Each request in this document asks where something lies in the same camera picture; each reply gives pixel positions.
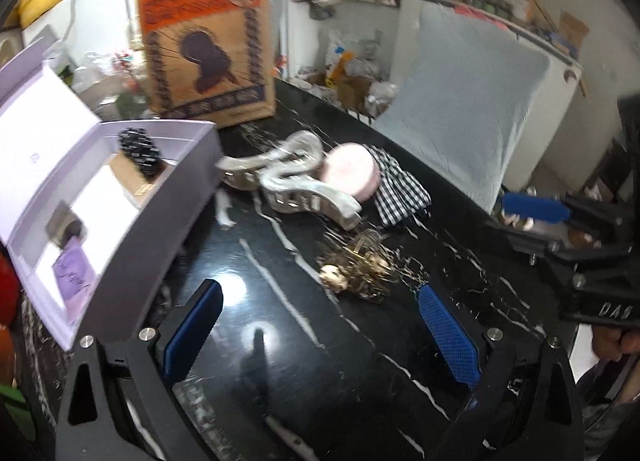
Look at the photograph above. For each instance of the gold rectangular box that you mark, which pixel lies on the gold rectangular box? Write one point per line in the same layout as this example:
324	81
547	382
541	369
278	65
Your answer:
131	187

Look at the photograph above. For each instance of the lavender gift box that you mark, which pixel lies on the lavender gift box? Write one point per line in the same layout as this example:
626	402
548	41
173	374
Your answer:
150	241

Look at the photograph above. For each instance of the white plastic bag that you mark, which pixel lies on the white plastic bag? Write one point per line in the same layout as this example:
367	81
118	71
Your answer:
340	53

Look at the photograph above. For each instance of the pink round jar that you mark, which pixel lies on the pink round jar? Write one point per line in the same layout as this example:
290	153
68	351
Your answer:
350	171

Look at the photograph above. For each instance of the pile of plastic packets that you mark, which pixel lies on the pile of plastic packets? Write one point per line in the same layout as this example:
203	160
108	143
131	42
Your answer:
105	81

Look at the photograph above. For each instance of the grey blue pillow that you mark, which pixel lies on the grey blue pillow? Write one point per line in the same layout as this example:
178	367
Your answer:
465	101

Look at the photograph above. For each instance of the white fridge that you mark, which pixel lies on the white fridge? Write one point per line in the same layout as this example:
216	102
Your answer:
100	16

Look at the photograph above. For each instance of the brown printed paper bag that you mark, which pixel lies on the brown printed paper bag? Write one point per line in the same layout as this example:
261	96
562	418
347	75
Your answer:
205	41

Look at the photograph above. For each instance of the person's right hand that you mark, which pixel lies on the person's right hand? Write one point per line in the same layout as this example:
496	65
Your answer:
612	343

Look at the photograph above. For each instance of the black white gingham scrunchie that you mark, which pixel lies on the black white gingham scrunchie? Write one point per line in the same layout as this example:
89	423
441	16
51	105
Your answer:
402	191

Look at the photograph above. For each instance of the cardboard box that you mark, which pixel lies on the cardboard box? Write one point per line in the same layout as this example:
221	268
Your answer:
352	91

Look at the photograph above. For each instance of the pearly white hair claw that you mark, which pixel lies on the pearly white hair claw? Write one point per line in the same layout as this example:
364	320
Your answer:
295	186

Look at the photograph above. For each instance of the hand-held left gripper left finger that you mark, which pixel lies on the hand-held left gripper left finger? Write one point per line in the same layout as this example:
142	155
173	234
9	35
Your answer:
192	326

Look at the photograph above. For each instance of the beige slipper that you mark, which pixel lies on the beige slipper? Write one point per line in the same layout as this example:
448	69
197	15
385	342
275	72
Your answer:
522	225

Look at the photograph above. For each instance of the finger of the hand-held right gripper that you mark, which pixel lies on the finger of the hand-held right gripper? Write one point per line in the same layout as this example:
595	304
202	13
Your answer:
535	208
555	256

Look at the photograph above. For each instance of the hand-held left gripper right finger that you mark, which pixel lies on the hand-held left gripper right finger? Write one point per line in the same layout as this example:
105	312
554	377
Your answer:
450	336

